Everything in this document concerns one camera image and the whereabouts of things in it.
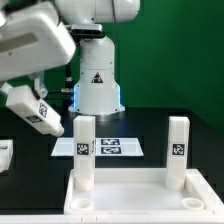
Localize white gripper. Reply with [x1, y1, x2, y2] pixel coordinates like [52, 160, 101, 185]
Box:
[0, 0, 76, 99]

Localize white desk tabletop tray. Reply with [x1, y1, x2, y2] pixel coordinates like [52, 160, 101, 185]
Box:
[64, 168, 224, 217]

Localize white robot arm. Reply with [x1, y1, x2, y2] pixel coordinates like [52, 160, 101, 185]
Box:
[0, 0, 140, 115]

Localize white fiducial marker sheet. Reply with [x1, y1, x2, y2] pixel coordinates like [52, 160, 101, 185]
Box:
[51, 138, 144, 157]

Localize black base cables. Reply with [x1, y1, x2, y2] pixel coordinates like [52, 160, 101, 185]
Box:
[46, 88, 75, 101]

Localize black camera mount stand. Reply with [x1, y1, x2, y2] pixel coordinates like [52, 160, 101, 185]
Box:
[63, 23, 106, 84]

